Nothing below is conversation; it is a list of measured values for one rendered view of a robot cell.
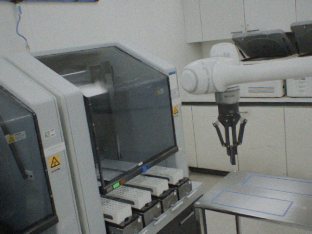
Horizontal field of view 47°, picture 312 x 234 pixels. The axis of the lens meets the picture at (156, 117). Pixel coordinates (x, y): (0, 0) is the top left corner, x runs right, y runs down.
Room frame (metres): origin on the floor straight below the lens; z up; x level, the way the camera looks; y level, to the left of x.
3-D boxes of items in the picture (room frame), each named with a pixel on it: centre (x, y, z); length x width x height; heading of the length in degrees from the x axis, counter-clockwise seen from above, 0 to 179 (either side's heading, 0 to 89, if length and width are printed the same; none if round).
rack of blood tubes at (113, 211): (1.61, 0.32, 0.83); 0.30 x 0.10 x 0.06; 52
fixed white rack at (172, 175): (1.98, 0.03, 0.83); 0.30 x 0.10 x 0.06; 52
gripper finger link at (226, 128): (1.28, -0.25, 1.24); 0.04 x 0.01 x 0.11; 179
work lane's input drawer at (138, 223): (1.70, 0.42, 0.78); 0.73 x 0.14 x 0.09; 52
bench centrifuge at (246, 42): (3.74, -1.18, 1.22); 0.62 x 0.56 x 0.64; 140
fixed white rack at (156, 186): (1.85, 0.13, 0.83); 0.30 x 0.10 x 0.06; 52
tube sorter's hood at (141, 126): (1.88, 0.28, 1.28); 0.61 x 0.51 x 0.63; 142
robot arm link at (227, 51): (1.27, -0.26, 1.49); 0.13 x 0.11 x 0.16; 139
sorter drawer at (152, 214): (1.82, 0.33, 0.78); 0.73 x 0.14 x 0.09; 52
